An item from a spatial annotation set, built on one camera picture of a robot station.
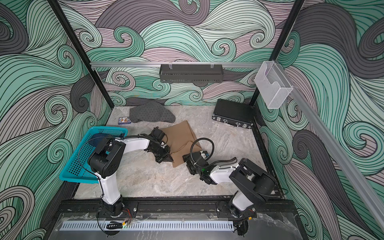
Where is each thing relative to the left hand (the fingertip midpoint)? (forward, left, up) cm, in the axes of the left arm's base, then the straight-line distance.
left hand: (174, 158), depth 90 cm
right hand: (-3, -5, +2) cm, 5 cm away
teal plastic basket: (-8, +55, +2) cm, 55 cm away
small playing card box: (+30, +40, 0) cm, 50 cm away
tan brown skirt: (+11, -4, +3) cm, 12 cm away
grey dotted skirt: (+36, +18, +3) cm, 41 cm away
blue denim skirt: (+11, +49, +3) cm, 51 cm away
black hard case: (+41, -47, -4) cm, 62 cm away
